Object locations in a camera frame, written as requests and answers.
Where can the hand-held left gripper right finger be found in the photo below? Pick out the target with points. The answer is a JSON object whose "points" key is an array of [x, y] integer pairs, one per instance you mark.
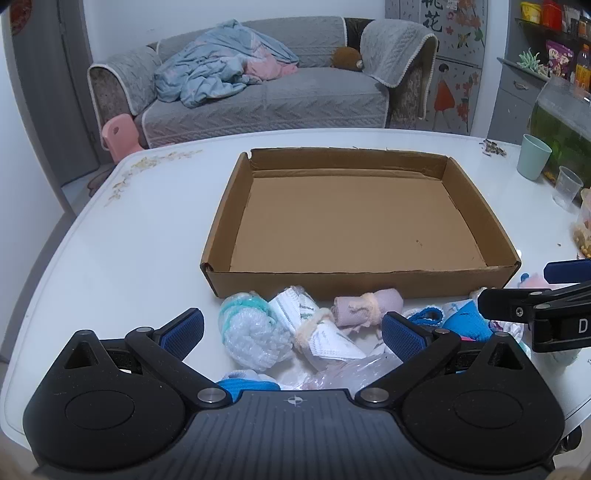
{"points": [[404, 337]]}

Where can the purple snack bag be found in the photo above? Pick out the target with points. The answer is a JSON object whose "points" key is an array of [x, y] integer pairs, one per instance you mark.
{"points": [[559, 59]]}

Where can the grey cabinet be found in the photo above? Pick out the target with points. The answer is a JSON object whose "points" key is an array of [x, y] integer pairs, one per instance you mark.
{"points": [[517, 106]]}

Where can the blue yarn bundle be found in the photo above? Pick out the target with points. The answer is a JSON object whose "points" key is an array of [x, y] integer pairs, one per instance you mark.
{"points": [[244, 386]]}

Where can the grey door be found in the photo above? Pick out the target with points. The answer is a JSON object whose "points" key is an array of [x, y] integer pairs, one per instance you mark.
{"points": [[46, 101]]}

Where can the flower-decorated refrigerator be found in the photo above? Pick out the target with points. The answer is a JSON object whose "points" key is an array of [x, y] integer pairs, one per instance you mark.
{"points": [[455, 92]]}

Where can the yellow tub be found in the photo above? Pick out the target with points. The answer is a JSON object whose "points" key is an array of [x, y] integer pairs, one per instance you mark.
{"points": [[531, 13]]}

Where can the red container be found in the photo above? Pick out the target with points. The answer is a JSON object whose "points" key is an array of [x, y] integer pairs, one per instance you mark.
{"points": [[551, 14]]}

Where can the bag of nuts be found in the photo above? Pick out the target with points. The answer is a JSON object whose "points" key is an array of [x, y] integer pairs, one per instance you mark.
{"points": [[584, 240]]}

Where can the grey knitted throw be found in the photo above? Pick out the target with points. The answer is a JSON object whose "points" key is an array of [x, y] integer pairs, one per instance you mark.
{"points": [[392, 50]]}

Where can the white striped cloth roll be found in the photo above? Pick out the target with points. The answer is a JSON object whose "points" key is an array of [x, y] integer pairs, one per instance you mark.
{"points": [[288, 307]]}

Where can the pile of seed shells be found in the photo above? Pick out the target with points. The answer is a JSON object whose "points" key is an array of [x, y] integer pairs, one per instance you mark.
{"points": [[494, 147]]}

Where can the pink fluffy ball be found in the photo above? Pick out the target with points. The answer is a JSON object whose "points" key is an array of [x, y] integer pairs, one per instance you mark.
{"points": [[533, 280]]}

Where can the pink plastic chair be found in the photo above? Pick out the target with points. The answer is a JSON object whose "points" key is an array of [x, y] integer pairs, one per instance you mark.
{"points": [[121, 136]]}

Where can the brown plush toy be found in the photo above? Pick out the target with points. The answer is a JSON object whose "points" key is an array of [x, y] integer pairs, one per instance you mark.
{"points": [[346, 59]]}

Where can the teal white bubble wrap bundle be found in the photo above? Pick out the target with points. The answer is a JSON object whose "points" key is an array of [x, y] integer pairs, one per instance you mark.
{"points": [[251, 332]]}

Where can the orange drink bottle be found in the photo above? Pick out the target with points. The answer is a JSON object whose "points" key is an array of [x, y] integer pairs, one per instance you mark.
{"points": [[583, 67]]}

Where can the light blue blanket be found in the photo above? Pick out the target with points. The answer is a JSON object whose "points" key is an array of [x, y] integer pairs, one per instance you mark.
{"points": [[203, 69]]}

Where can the green plant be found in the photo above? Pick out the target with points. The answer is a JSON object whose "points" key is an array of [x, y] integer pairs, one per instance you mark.
{"points": [[531, 60]]}

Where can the floor rug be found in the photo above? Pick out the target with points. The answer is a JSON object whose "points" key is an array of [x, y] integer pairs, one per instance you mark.
{"points": [[98, 179]]}

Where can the red door decoration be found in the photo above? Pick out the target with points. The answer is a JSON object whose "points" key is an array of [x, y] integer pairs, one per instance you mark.
{"points": [[21, 19]]}

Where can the pink cloth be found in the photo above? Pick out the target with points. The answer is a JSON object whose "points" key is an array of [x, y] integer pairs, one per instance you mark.
{"points": [[265, 69]]}

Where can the glass fish tank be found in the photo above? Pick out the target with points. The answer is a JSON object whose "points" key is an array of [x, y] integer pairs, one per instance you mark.
{"points": [[563, 124]]}

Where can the grey sofa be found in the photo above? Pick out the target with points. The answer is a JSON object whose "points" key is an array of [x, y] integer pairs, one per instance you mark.
{"points": [[286, 106]]}

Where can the clear plastic bag bundle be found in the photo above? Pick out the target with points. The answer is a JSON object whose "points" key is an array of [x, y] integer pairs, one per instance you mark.
{"points": [[351, 374]]}

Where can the light green cup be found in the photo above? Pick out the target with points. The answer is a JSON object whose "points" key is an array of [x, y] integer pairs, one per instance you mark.
{"points": [[533, 157]]}

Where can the shallow cardboard box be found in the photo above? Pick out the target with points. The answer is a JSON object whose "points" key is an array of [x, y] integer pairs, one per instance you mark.
{"points": [[351, 221]]}

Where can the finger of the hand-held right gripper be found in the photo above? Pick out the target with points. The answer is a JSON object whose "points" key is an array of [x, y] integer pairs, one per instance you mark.
{"points": [[508, 303], [568, 271]]}

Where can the mauve cloth roll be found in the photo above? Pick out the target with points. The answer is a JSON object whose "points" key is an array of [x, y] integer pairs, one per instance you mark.
{"points": [[355, 309]]}

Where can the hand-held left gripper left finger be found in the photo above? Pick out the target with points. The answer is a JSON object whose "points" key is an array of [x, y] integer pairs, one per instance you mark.
{"points": [[182, 333]]}

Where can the clear plastic cup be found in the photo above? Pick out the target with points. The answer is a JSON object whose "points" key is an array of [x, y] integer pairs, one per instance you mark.
{"points": [[567, 187]]}

